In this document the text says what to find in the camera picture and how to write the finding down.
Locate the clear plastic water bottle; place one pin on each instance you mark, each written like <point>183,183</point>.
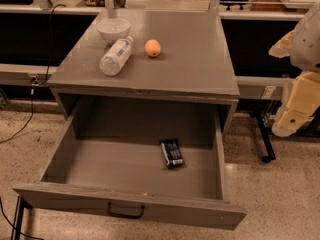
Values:
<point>115,58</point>

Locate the black drawer handle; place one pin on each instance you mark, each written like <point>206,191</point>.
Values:
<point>119,211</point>

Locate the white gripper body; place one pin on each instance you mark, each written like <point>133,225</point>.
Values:
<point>307,49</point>

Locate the white ceramic bowl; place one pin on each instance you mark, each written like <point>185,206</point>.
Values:
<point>113,29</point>

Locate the orange fruit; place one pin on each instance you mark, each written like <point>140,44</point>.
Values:
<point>152,48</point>

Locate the black metal leg bottom left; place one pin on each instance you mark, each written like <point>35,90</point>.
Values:
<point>18,218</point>

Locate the black stand leg with caster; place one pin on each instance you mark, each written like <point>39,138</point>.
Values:
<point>270,156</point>

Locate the grey open top drawer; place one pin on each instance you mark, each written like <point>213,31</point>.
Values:
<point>110,150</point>

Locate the grey cabinet with counter top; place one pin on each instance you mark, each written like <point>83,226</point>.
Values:
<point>194,64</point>

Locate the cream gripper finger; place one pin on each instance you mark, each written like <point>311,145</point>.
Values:
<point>301,98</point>
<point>282,48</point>

